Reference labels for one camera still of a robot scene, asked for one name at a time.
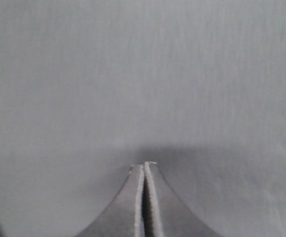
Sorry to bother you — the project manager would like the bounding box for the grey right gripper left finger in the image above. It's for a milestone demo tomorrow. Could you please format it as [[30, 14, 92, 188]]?
[[77, 164, 144, 237]]

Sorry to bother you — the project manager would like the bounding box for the dark grey fridge door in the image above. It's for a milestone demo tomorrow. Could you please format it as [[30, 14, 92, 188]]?
[[0, 0, 286, 237]]

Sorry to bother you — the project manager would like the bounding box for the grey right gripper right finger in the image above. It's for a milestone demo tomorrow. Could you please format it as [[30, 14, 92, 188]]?
[[143, 161, 220, 237]]

